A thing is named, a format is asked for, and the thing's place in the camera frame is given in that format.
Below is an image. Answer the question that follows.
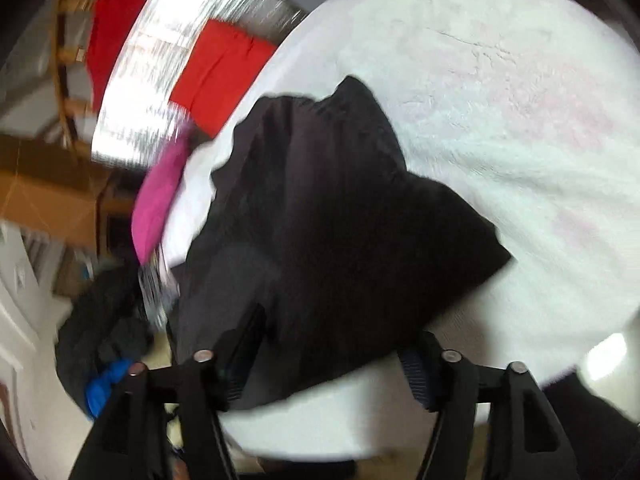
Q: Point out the silver foil sheet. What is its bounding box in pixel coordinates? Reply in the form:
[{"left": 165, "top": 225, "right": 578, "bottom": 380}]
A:
[{"left": 90, "top": 0, "right": 308, "bottom": 168}]

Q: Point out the grey garment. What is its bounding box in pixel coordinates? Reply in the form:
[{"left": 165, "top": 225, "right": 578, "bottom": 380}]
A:
[{"left": 137, "top": 255, "right": 181, "bottom": 331}]

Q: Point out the pile of dark clothes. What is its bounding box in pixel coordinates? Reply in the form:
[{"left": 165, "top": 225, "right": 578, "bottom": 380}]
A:
[{"left": 55, "top": 260, "right": 173, "bottom": 411}]

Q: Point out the white fleece blanket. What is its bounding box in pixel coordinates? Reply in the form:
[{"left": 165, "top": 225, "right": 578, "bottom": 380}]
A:
[{"left": 165, "top": 0, "right": 640, "bottom": 463}]

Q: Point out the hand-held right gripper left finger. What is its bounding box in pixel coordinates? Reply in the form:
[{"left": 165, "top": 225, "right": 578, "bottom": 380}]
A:
[{"left": 67, "top": 302, "right": 268, "bottom": 480}]

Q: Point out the wooden chair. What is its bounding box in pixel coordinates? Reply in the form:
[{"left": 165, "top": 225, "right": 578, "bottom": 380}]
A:
[{"left": 52, "top": 0, "right": 101, "bottom": 158}]

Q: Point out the blue cloth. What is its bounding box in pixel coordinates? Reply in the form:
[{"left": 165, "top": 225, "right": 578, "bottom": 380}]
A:
[{"left": 85, "top": 358, "right": 133, "bottom": 421}]

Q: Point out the black jacket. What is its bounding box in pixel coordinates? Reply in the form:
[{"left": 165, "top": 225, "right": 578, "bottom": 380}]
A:
[{"left": 170, "top": 75, "right": 513, "bottom": 411}]

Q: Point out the pink pillow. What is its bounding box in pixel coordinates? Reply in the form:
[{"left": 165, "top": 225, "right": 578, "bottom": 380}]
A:
[{"left": 131, "top": 127, "right": 193, "bottom": 266}]

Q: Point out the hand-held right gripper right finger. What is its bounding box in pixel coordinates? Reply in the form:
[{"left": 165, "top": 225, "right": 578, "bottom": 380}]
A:
[{"left": 397, "top": 330, "right": 581, "bottom": 480}]

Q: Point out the red pillow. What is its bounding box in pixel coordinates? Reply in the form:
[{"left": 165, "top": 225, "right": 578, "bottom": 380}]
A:
[{"left": 170, "top": 19, "right": 278, "bottom": 138}]

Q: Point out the red hanging cloth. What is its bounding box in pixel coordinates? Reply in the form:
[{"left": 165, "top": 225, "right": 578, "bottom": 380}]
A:
[{"left": 86, "top": 0, "right": 168, "bottom": 111}]

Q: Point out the wooden side table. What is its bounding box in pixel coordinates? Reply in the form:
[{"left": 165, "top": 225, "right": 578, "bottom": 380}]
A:
[{"left": 92, "top": 170, "right": 138, "bottom": 263}]

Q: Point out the person's dark clothing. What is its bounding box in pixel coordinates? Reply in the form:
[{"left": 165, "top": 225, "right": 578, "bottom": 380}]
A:
[{"left": 542, "top": 370, "right": 640, "bottom": 480}]

